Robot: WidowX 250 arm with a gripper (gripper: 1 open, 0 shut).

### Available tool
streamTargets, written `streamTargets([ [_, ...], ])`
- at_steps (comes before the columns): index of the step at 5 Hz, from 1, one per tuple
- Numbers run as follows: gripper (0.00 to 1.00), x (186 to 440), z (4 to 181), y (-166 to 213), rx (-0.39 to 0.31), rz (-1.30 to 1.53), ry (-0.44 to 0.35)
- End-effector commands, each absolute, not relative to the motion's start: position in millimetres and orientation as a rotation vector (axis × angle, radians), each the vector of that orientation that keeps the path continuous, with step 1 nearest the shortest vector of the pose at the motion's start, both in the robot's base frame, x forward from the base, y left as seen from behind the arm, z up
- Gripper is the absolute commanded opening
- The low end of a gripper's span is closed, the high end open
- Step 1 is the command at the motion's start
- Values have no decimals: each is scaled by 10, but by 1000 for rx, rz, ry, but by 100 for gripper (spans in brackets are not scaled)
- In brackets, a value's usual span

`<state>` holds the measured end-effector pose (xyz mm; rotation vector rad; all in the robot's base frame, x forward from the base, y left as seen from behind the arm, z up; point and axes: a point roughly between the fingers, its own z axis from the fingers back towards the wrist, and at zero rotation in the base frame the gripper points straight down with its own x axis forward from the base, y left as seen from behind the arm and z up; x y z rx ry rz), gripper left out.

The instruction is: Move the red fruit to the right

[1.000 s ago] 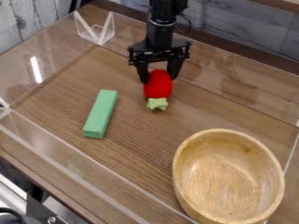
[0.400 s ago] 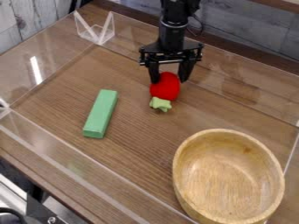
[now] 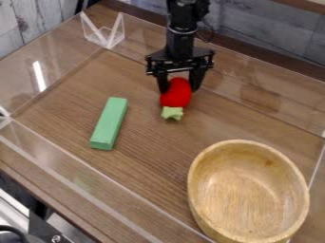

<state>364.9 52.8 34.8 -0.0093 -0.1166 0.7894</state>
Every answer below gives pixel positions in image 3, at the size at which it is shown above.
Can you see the clear acrylic enclosure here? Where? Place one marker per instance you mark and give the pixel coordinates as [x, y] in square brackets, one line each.
[124, 195]

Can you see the black metal bracket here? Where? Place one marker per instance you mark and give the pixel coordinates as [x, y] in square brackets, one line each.
[44, 231]

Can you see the green rectangular block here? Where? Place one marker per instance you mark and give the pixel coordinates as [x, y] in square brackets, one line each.
[108, 124]

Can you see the red plush strawberry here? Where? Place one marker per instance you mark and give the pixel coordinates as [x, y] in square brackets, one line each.
[175, 99]

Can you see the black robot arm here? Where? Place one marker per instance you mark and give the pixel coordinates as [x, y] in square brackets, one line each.
[180, 55]

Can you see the wooden bowl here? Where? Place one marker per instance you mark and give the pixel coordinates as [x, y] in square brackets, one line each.
[247, 194]

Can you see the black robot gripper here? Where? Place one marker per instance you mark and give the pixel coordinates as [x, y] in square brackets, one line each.
[160, 63]

